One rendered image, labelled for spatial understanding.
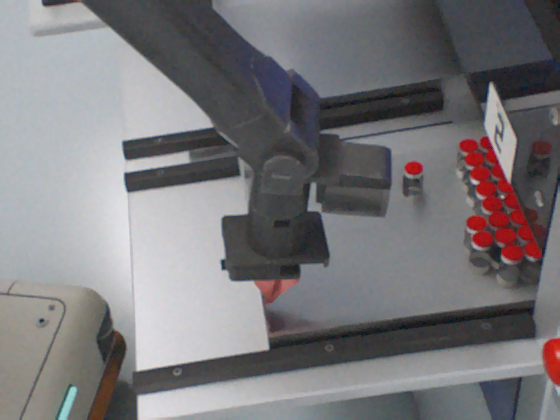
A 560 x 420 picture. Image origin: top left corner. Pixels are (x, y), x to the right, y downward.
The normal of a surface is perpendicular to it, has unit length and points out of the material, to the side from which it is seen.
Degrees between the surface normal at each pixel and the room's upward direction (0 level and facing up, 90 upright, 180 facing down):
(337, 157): 12
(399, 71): 0
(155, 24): 97
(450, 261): 0
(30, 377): 0
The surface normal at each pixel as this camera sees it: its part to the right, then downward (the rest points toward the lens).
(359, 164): 0.11, -0.52
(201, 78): -0.03, 0.83
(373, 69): -0.11, -0.66
